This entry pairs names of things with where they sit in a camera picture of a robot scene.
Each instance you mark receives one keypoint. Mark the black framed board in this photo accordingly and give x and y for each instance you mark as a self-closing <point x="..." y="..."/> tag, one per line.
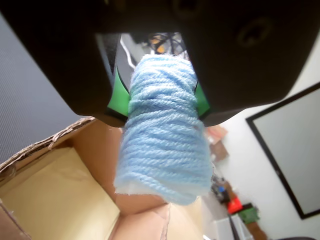
<point x="295" y="150"/>

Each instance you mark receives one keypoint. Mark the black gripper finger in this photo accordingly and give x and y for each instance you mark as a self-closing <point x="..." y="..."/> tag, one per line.
<point x="62" y="55"/>
<point x="245" y="62"/>

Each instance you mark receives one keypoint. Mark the brown cardboard pieces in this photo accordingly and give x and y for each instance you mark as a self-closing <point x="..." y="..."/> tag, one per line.
<point x="218" y="147"/>

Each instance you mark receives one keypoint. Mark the small green circuit board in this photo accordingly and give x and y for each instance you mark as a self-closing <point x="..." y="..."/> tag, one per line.
<point x="248" y="215"/>

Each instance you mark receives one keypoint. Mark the large black table mat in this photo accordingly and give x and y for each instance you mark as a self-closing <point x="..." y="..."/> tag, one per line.
<point x="25" y="100"/>

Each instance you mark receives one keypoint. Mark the small red object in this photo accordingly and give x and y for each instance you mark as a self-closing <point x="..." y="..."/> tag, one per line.
<point x="234" y="205"/>

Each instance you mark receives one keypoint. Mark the light blue yarn-wrapped block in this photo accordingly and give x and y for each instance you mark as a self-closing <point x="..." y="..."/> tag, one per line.
<point x="162" y="130"/>

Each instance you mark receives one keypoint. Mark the open cardboard box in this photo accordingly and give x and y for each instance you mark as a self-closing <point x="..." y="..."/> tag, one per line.
<point x="62" y="195"/>

